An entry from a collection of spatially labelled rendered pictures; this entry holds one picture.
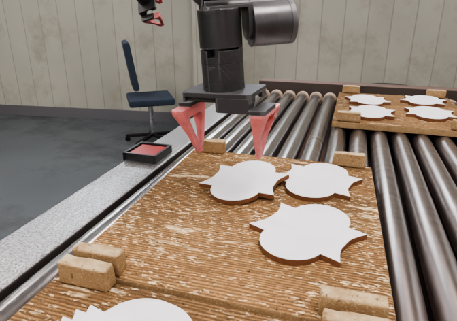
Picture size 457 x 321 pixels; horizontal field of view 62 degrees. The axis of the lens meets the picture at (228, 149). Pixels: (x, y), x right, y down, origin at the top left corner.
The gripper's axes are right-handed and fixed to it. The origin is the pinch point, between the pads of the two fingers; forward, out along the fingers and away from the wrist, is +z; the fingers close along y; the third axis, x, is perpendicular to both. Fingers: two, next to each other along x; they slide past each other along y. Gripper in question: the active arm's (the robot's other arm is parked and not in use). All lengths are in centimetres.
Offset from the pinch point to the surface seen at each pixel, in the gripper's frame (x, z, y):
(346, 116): -51, 9, -9
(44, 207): -99, 98, 186
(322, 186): -7.9, 8.0, -12.3
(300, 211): 1.3, 7.5, -11.2
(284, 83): -96, 11, 21
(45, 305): 28.6, 6.1, 7.0
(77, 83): -281, 58, 329
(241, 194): 0.6, 6.9, -2.0
